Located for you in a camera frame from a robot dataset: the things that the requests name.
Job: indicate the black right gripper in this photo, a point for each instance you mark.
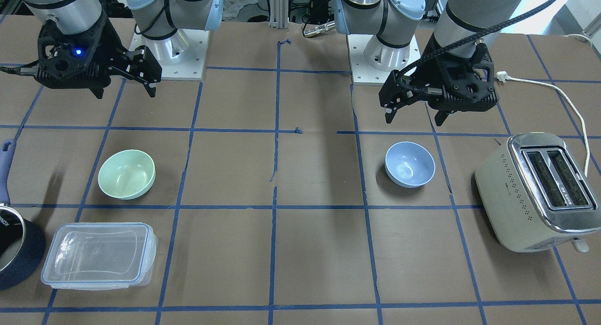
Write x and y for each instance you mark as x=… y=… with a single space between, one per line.
x=109 y=51

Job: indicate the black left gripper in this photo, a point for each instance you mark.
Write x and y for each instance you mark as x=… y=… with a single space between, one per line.
x=426 y=77

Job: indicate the green bowl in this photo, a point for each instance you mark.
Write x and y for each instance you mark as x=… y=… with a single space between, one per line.
x=127 y=175

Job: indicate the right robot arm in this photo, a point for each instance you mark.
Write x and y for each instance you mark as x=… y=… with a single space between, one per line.
x=156 y=20

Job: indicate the blue bowl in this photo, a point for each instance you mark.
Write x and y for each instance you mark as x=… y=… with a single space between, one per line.
x=409 y=164

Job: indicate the cream toaster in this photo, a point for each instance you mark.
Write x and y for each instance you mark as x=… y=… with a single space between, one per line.
x=535 y=193

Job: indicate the clear plastic food container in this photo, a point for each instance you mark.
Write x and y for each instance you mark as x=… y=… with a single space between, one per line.
x=100 y=256

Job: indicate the blue saucepan with glass lid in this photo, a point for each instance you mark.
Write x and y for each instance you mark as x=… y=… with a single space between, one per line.
x=22 y=242

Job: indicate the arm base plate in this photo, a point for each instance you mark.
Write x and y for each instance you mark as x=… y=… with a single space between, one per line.
x=182 y=57
x=371 y=61

